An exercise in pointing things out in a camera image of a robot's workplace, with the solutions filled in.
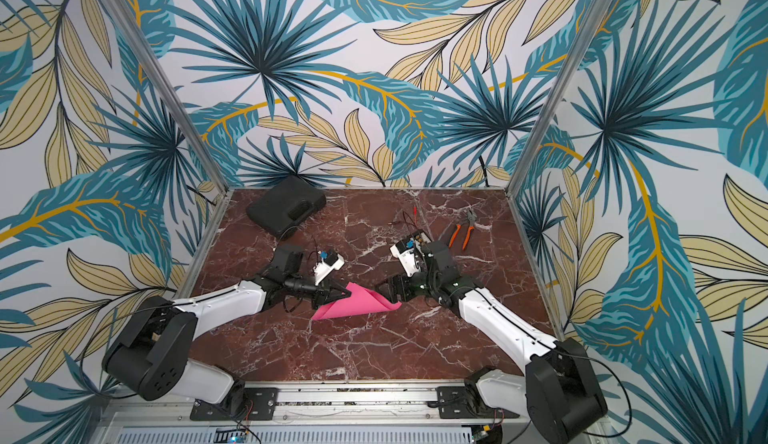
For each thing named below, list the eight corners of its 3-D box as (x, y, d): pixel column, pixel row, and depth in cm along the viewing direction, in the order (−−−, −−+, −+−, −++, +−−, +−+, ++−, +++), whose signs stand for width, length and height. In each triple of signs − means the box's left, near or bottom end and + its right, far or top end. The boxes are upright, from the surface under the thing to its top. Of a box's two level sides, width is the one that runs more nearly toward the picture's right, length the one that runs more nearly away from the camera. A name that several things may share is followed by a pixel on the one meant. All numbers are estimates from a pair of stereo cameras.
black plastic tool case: (250, 217, 112) (244, 206, 107) (295, 184, 124) (292, 173, 119) (284, 243, 106) (279, 232, 101) (328, 205, 117) (326, 194, 112)
